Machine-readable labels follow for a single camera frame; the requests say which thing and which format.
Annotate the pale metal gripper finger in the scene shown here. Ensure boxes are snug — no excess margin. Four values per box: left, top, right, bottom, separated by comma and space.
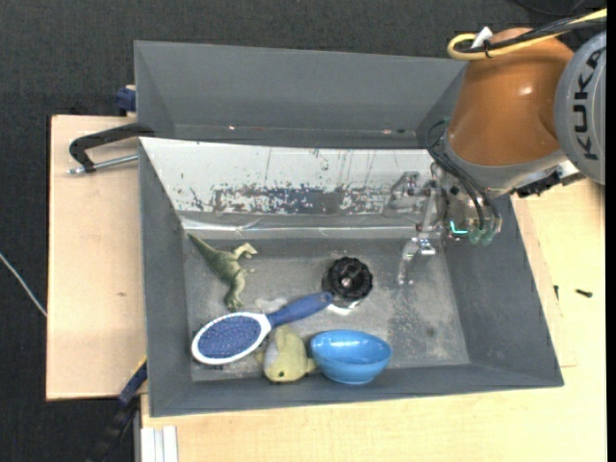
384, 170, 432, 216
397, 236, 437, 287

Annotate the black ribbed round knob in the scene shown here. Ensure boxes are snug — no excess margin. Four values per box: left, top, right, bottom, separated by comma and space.
321, 256, 375, 318

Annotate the blue bowl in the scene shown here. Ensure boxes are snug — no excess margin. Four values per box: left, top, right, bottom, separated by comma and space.
309, 329, 394, 386

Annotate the grey metal bin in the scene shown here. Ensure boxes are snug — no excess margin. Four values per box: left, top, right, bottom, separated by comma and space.
133, 39, 565, 418

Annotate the small white lump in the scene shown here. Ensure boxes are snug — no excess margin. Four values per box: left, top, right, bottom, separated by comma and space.
254, 296, 289, 314

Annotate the yellow plush toy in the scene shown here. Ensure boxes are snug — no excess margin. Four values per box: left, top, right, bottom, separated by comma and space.
254, 324, 318, 385

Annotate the green toy dinosaur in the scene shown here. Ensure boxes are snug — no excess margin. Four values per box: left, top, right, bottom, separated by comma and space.
187, 232, 259, 313

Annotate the blue and white hairbrush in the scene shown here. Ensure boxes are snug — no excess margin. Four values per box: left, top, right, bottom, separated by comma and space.
191, 291, 335, 367

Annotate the pale wood flat board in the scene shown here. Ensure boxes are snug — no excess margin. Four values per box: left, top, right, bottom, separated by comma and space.
45, 115, 148, 401

